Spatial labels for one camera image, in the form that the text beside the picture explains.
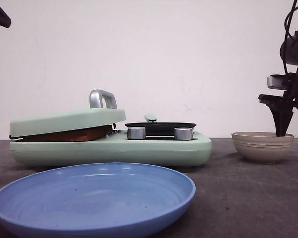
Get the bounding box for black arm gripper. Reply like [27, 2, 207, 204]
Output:
[258, 68, 298, 137]

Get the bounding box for beige ribbed bowl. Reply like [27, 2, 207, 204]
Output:
[231, 132, 294, 164]

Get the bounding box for toast slice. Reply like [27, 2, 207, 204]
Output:
[21, 125, 113, 142]

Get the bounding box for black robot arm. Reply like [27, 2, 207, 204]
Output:
[258, 30, 298, 137]

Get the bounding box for mint green breakfast maker base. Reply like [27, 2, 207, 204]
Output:
[10, 130, 212, 167]

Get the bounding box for right silver control knob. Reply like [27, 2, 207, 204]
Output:
[174, 127, 193, 140]

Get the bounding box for silver control knob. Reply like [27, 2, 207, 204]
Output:
[127, 126, 146, 140]
[174, 127, 193, 140]

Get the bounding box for black round frying pan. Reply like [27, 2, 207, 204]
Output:
[125, 114, 196, 136]

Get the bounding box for left silver control knob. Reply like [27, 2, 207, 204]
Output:
[127, 126, 146, 140]

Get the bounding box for blue round plate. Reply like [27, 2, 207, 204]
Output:
[0, 163, 196, 238]

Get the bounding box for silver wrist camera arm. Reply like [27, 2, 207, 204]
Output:
[267, 74, 290, 91]

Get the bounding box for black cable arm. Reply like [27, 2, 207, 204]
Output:
[283, 0, 298, 75]

